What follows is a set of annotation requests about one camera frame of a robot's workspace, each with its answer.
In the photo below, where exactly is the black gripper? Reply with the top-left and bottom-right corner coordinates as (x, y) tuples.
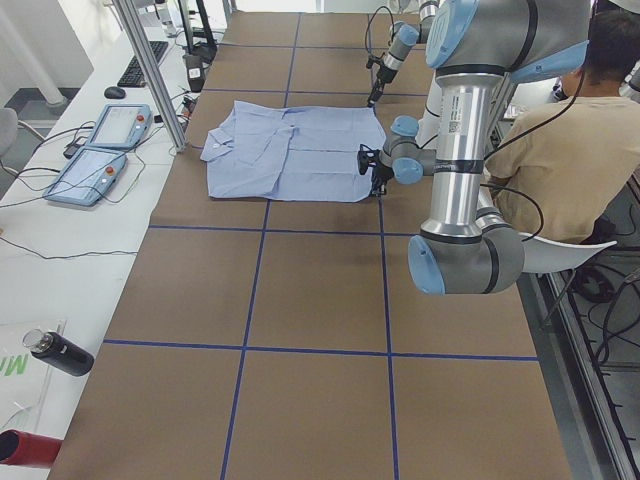
(367, 150), (394, 196)
(367, 64), (396, 108)

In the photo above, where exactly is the light blue striped shirt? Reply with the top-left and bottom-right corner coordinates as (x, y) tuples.
(201, 101), (385, 203)

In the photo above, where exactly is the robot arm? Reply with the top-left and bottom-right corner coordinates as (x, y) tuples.
(375, 1), (592, 295)
(366, 1), (440, 108)

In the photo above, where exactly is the white chair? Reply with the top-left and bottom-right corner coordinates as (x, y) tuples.
(519, 232), (617, 274)

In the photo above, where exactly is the seated person beige shirt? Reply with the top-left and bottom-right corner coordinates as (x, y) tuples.
(485, 10), (639, 244)

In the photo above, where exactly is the black box with label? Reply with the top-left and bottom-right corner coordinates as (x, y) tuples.
(183, 54), (206, 93)

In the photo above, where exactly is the black keyboard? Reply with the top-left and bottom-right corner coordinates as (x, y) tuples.
(117, 39), (170, 89)

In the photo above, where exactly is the upper teach pendant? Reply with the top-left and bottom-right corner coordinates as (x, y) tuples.
(85, 104), (153, 151)

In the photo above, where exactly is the teach pendant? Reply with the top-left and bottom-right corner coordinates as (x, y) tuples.
(85, 104), (153, 151)
(42, 146), (127, 207)

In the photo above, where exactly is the black computer mouse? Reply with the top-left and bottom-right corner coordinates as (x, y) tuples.
(104, 86), (126, 100)

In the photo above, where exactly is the lower teach pendant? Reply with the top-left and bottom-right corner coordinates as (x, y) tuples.
(42, 146), (127, 207)

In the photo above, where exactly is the black water bottle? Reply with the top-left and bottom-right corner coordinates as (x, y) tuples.
(22, 329), (94, 377)

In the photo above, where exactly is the red cylinder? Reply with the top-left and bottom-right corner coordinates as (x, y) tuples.
(1, 429), (63, 468)

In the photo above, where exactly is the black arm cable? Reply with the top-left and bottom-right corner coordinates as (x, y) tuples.
(364, 5), (401, 71)
(479, 69), (586, 244)

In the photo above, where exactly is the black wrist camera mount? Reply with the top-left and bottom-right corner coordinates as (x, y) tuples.
(357, 144), (379, 175)

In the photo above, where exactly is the aluminium frame post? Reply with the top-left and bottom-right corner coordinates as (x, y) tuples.
(113, 0), (186, 152)

